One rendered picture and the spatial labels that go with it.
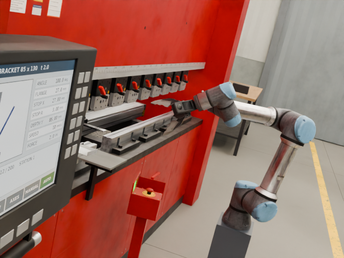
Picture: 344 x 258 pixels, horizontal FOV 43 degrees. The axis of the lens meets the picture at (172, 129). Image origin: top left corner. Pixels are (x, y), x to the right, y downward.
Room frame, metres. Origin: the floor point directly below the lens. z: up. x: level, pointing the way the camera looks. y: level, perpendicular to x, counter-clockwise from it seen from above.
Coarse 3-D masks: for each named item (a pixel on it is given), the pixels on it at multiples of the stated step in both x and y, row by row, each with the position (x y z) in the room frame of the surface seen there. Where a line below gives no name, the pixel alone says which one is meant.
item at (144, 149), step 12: (192, 120) 3.86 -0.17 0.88; (180, 132) 3.34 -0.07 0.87; (144, 144) 2.75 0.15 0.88; (156, 144) 2.82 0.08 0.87; (120, 156) 2.40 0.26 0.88; (132, 156) 2.45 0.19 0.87; (120, 168) 2.30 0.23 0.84; (84, 180) 1.93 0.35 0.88; (96, 180) 2.02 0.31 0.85; (72, 192) 1.81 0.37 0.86
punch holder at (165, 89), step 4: (168, 72) 3.09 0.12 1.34; (172, 72) 3.16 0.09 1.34; (164, 76) 3.05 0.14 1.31; (168, 76) 3.10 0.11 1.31; (172, 76) 3.18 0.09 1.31; (164, 80) 3.05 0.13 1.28; (164, 84) 3.05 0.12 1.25; (164, 88) 3.06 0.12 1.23; (168, 88) 3.17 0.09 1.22; (160, 92) 3.05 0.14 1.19; (164, 92) 3.08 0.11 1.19; (168, 92) 3.18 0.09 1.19
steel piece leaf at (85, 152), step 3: (81, 147) 2.02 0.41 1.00; (81, 150) 1.98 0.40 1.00; (84, 150) 1.99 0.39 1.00; (87, 150) 1.99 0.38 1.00; (90, 150) 2.01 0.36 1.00; (93, 150) 1.96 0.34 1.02; (96, 150) 1.99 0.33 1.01; (81, 153) 1.94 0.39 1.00; (84, 153) 1.95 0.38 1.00; (87, 153) 1.96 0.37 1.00; (90, 153) 1.94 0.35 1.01; (93, 153) 1.97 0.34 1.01; (87, 156) 1.92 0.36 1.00
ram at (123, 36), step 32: (32, 0) 1.52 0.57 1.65; (64, 0) 1.71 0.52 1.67; (96, 0) 1.94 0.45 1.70; (128, 0) 2.25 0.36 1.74; (160, 0) 2.66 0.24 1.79; (192, 0) 3.26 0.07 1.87; (32, 32) 1.55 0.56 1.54; (64, 32) 1.74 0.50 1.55; (96, 32) 1.99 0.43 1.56; (128, 32) 2.32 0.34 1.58; (160, 32) 2.77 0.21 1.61; (192, 32) 3.44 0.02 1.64; (96, 64) 2.04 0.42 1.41; (128, 64) 2.40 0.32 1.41
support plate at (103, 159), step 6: (78, 156) 1.89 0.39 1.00; (84, 156) 1.91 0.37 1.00; (90, 156) 1.93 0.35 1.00; (96, 156) 1.95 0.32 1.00; (102, 156) 1.97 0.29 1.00; (108, 156) 1.99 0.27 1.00; (114, 156) 2.01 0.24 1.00; (90, 162) 1.86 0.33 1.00; (96, 162) 1.87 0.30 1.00; (102, 162) 1.89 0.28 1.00; (108, 162) 1.91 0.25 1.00; (114, 162) 1.93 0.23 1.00; (120, 162) 1.94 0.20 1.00; (108, 168) 1.84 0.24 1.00
